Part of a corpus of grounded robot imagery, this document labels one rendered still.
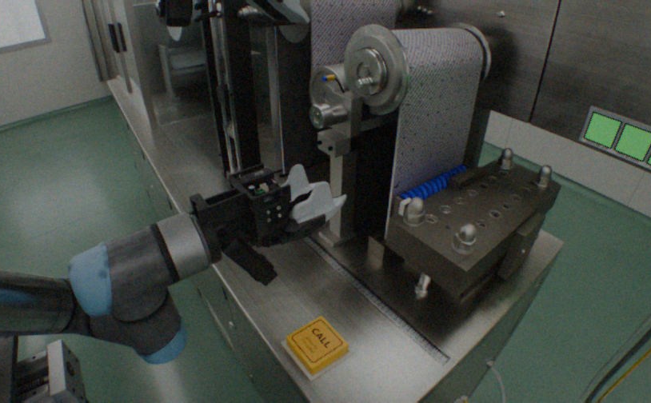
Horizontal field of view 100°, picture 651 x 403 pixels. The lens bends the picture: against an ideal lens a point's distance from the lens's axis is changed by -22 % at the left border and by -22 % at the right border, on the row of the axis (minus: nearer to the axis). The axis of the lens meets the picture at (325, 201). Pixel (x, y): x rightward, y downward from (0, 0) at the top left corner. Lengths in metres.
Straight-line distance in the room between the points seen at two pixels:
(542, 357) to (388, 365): 1.36
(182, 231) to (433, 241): 0.37
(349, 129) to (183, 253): 0.35
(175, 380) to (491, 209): 1.41
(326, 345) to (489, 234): 0.32
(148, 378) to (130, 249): 1.33
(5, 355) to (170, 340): 0.49
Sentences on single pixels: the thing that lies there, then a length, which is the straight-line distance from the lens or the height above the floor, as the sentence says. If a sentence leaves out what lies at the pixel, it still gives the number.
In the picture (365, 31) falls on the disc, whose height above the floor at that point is 1.31.
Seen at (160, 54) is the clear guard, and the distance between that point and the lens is 1.41.
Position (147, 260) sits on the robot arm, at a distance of 0.39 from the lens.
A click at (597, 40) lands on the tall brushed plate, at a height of 1.34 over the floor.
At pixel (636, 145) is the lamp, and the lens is 0.74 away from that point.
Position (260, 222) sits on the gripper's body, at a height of 1.13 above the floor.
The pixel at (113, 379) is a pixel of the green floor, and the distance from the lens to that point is 1.77.
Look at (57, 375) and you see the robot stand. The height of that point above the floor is 0.77.
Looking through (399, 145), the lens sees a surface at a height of 1.14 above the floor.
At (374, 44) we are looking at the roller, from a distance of 0.55.
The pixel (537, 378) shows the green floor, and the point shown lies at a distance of 1.77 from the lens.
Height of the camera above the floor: 1.38
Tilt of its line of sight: 35 degrees down
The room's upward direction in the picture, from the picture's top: straight up
